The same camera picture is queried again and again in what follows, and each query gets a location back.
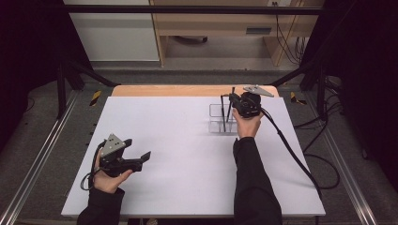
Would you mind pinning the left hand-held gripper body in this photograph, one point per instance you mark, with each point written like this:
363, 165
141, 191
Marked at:
112, 153

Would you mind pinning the wooden table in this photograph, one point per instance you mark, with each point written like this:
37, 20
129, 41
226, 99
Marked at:
175, 90

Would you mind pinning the wooden desk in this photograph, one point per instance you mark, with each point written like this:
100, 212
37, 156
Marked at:
219, 23

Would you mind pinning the black metal frame strut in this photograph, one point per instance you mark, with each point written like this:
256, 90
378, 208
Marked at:
62, 90
320, 87

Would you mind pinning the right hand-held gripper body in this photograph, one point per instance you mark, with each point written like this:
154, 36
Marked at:
248, 104

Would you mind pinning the yellow black tape strip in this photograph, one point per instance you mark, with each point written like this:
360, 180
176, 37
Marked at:
95, 97
294, 97

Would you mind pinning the clear plastic organizer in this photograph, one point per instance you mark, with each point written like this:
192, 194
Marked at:
217, 123

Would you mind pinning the person's right hand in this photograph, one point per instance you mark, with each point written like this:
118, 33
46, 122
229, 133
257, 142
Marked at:
248, 126

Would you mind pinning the black curtain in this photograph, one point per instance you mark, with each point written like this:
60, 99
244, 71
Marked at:
28, 56
366, 78

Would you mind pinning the person's left hand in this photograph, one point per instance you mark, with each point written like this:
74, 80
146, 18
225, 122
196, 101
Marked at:
108, 182

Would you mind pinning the black frame crossbar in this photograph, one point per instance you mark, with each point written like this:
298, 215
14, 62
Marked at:
187, 9

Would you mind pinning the wheeled stool base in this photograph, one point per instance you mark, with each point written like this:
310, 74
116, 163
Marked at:
191, 39

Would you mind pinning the white cabinet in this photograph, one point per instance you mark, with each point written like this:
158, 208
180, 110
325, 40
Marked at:
115, 34

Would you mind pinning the white board sheet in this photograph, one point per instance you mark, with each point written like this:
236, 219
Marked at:
187, 187

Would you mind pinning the aluminium rail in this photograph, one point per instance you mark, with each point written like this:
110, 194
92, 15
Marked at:
37, 159
344, 172

